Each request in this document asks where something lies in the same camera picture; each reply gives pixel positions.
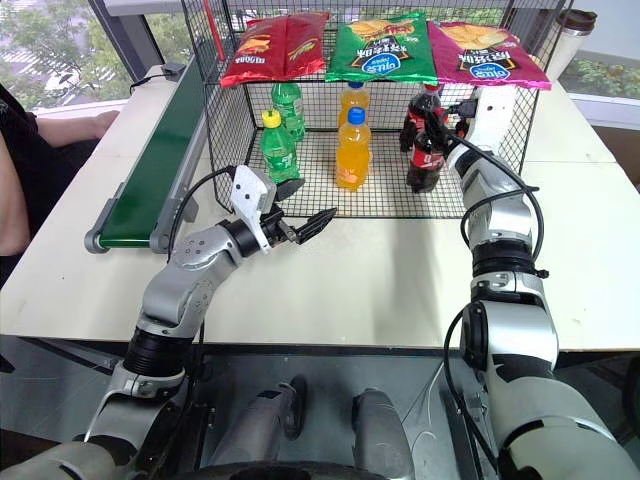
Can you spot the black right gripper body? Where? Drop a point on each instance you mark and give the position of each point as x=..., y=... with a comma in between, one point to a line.
x=462, y=117

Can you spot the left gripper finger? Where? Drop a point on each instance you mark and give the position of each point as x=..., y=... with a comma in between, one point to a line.
x=316, y=225
x=290, y=188

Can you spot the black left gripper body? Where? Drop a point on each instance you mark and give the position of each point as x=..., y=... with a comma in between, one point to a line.
x=277, y=227

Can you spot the cola bottle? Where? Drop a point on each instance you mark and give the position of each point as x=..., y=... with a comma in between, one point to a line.
x=424, y=167
x=417, y=112

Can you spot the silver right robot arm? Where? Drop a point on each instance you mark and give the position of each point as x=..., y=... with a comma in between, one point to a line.
x=515, y=325

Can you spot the person bare forearm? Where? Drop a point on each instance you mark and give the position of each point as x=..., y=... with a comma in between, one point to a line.
x=11, y=200
x=75, y=127

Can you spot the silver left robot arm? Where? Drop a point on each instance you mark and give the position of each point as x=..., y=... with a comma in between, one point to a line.
x=175, y=295

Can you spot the green conveyor belt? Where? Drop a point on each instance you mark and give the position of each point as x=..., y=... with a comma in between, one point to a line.
x=145, y=165

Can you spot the green soda bottle yellow cap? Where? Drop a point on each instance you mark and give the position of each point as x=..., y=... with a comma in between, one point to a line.
x=280, y=152

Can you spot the magenta chips bag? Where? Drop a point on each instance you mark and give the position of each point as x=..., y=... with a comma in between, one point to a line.
x=487, y=57

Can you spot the orange soda bottle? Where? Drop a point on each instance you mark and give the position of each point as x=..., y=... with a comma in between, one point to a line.
x=353, y=155
x=352, y=97

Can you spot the green chips bag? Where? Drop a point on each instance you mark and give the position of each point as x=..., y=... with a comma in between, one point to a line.
x=380, y=50

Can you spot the white cup brown lid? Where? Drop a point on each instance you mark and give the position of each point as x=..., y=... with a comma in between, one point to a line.
x=570, y=42

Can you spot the red chips bag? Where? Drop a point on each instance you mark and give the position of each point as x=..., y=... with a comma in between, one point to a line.
x=277, y=47

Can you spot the grey power adapter box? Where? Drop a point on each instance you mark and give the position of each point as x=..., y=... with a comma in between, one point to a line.
x=175, y=70

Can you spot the red pole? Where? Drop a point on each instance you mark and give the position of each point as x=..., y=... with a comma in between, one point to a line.
x=216, y=30

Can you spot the grey robot leg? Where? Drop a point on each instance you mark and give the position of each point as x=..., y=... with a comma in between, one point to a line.
x=260, y=420
x=382, y=435

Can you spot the person black clothed torso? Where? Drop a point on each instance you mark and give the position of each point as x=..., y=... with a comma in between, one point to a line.
x=35, y=170

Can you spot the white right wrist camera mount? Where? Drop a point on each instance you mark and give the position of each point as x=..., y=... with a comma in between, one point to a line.
x=495, y=117

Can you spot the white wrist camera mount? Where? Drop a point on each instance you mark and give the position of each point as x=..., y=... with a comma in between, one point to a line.
x=495, y=117
x=247, y=192

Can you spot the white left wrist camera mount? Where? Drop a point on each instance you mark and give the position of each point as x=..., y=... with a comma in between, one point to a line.
x=247, y=192

